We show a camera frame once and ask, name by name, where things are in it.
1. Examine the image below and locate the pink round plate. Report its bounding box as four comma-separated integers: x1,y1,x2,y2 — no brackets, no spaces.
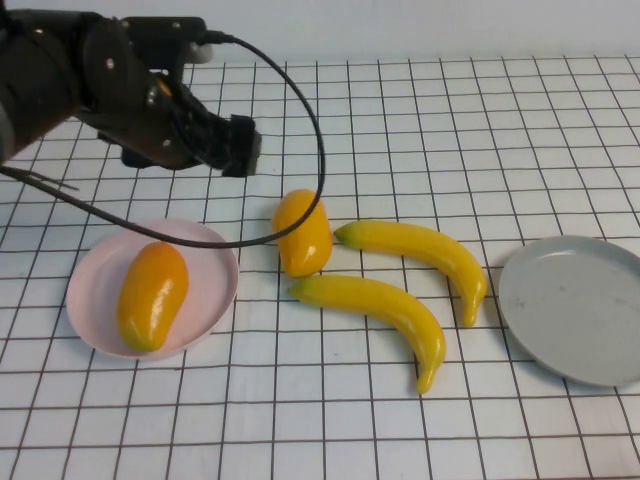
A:
65,218,240,361

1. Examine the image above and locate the orange mango with green tip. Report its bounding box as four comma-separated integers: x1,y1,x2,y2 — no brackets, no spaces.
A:
115,241,190,353

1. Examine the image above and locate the grey round plate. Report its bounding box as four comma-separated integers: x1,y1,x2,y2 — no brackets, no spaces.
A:
498,235,640,388

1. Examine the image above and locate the white grid tablecloth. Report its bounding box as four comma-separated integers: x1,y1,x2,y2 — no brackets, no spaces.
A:
0,54,640,480

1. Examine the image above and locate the yellow plastic banana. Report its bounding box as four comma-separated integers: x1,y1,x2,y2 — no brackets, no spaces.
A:
333,219,489,329
288,274,448,396

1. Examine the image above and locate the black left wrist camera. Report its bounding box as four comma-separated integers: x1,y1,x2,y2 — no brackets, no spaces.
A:
121,16,221,65

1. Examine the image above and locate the orange yellow mango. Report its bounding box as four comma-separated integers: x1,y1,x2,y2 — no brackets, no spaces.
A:
271,188,334,279

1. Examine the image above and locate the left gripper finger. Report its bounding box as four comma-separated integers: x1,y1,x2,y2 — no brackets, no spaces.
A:
227,114,264,151
220,149,263,179

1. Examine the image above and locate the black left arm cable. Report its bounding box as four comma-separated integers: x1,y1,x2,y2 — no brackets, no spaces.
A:
0,30,326,249

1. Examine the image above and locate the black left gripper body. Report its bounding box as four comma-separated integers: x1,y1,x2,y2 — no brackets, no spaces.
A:
97,69,236,174

